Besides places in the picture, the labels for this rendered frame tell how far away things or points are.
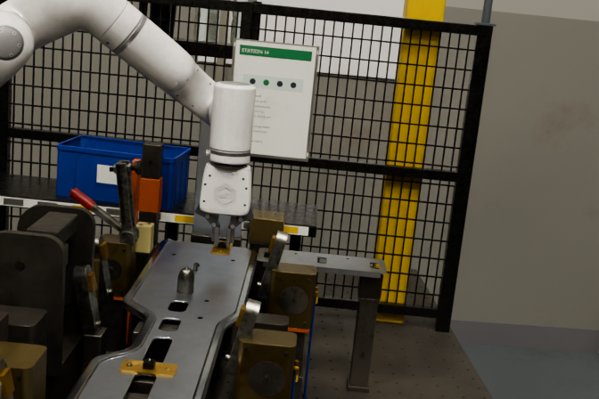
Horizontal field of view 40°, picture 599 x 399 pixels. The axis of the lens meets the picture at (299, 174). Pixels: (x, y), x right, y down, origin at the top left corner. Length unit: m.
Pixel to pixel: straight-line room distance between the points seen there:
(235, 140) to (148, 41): 0.26
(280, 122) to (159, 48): 0.71
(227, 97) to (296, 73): 0.60
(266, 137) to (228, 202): 0.57
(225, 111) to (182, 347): 0.48
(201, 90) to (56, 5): 0.35
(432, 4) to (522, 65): 1.74
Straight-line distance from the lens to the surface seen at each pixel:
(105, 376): 1.28
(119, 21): 1.53
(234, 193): 1.64
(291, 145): 2.20
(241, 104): 1.60
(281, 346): 1.30
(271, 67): 2.17
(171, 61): 1.56
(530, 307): 4.21
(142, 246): 1.80
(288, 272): 1.62
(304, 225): 2.02
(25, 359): 1.15
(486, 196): 3.97
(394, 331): 2.32
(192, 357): 1.34
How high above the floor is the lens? 1.57
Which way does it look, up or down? 12 degrees down
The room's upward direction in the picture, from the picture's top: 6 degrees clockwise
